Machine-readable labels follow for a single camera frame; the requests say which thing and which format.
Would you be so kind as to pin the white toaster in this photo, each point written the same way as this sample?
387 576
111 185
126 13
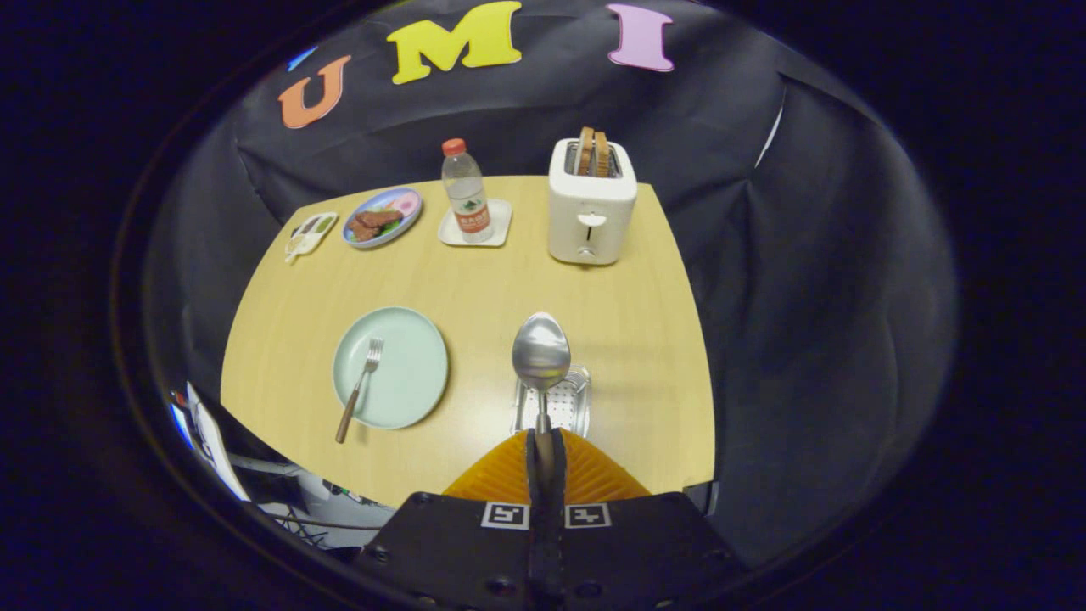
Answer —
590 216

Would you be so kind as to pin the pale green plate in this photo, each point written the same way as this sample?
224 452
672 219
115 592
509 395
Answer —
407 373

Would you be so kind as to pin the brown toy meat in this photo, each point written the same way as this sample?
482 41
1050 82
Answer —
372 225

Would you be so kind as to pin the toast bread slice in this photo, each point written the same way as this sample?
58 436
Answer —
584 153
602 154

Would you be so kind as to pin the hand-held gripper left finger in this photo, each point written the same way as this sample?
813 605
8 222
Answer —
450 552

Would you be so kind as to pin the white square coaster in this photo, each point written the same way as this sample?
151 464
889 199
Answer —
501 225

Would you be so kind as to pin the clear water bottle red cap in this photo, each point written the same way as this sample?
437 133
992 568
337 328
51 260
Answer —
467 191

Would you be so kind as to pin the pink toy ham slice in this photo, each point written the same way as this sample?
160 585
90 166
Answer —
407 204

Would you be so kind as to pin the white sheet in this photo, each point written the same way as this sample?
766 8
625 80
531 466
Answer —
208 437

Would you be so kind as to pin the blue plate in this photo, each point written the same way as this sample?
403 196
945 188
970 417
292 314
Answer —
373 242

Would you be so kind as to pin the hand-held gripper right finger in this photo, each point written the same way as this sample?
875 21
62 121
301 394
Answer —
645 552

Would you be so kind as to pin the clear plastic container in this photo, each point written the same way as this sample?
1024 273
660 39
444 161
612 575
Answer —
573 407

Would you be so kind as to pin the white condiment tray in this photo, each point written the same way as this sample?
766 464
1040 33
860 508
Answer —
310 236

